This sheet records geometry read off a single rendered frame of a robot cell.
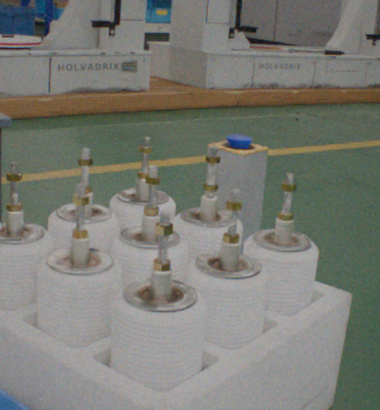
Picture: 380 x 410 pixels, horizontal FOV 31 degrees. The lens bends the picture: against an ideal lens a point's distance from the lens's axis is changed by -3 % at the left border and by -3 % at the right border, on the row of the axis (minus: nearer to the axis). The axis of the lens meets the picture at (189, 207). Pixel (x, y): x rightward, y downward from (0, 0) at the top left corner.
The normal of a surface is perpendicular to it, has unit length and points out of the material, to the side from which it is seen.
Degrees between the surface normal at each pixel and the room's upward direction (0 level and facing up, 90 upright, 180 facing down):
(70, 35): 90
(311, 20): 90
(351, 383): 0
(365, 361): 0
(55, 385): 90
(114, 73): 90
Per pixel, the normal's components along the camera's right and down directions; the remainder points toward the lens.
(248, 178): 0.78, 0.24
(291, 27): -0.81, 0.12
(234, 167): -0.62, 0.19
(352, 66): 0.58, 0.29
